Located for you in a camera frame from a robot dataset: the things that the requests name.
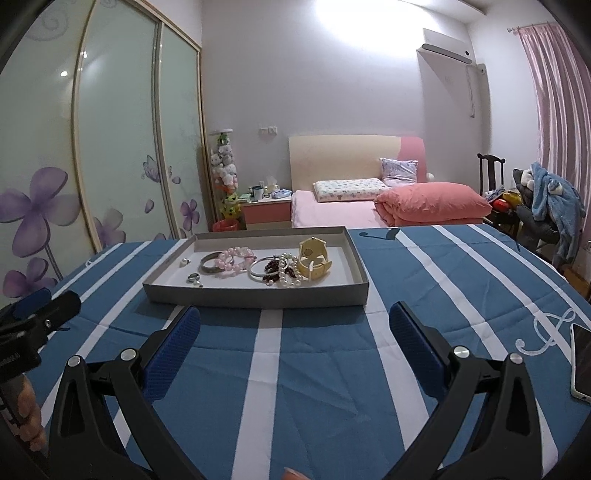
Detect coral folded quilt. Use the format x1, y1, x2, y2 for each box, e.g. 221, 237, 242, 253
374, 181, 493, 227

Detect grey padded chair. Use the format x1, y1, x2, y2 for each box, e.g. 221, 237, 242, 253
510, 168, 561, 245

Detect pink bead bracelet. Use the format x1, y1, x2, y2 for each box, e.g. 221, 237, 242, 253
217, 247, 257, 274

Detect white patterned pillow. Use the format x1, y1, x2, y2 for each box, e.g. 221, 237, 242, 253
312, 178, 391, 203

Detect dark wooden chair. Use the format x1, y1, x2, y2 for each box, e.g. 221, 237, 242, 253
478, 153, 507, 195

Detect grey cardboard tray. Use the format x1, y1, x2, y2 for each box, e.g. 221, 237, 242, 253
142, 225, 370, 309

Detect beige pink headboard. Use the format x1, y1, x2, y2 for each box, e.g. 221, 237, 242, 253
288, 135, 426, 192

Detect white air conditioner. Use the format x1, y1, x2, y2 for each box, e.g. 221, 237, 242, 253
418, 28, 474, 64

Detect cream plastic cuff bracelet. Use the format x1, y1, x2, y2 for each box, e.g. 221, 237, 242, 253
297, 236, 333, 281

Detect colourful toys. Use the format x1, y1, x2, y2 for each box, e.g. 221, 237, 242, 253
489, 189, 518, 213

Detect pink beige nightstand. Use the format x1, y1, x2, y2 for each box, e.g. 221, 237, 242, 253
241, 190, 293, 230

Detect dark red bead bracelet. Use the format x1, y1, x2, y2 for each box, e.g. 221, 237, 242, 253
261, 258, 301, 288

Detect bed with pink sheet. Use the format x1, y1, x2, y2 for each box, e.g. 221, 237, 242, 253
290, 187, 490, 229

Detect blue white striped tablecloth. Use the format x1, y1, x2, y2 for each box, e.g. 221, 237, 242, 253
28, 224, 591, 480

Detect silver cuff bangle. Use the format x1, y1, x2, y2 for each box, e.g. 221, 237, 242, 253
199, 251, 232, 276

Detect thin silver hoop bangle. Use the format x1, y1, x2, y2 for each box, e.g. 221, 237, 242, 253
248, 258, 282, 281

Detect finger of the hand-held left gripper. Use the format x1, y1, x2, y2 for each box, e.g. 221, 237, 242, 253
11, 287, 51, 319
34, 292, 82, 330

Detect white air conditioner pipe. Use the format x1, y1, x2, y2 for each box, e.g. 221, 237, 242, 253
465, 64, 486, 120

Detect pink curtain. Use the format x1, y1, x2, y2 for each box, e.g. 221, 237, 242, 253
517, 23, 591, 278

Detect flower print sliding wardrobe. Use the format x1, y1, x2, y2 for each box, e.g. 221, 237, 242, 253
0, 0, 208, 296

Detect curtain rod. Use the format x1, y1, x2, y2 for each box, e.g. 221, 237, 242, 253
507, 21, 555, 34

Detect white smartphone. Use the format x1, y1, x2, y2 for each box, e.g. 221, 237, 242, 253
569, 323, 591, 400

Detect person's left hand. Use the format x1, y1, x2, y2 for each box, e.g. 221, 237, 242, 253
16, 381, 48, 455

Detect lilac pillow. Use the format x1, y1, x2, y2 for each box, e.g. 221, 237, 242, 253
379, 158, 420, 188

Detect white pearl bracelet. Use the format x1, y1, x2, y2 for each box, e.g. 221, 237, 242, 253
276, 253, 308, 289

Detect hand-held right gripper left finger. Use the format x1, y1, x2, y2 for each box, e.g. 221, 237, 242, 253
46, 305, 205, 480

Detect clear tube of plush toys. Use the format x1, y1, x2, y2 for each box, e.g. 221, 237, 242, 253
209, 129, 239, 220

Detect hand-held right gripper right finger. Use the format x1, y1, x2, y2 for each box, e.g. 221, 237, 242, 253
389, 301, 548, 480

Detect blue plush garment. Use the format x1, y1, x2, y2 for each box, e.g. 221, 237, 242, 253
529, 161, 580, 266

